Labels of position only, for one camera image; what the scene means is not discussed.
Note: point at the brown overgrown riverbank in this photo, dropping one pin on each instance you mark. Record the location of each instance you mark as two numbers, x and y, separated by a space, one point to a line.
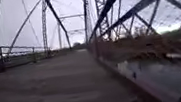
145 48

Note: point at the metal bridge railing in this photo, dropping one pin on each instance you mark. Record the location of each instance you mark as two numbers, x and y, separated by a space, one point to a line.
34 55

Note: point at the steel truss bridge frame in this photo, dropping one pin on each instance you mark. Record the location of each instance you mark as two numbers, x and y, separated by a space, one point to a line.
100 5

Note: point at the wooden plank bridge deck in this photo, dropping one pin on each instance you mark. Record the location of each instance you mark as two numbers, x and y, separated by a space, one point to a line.
66 87

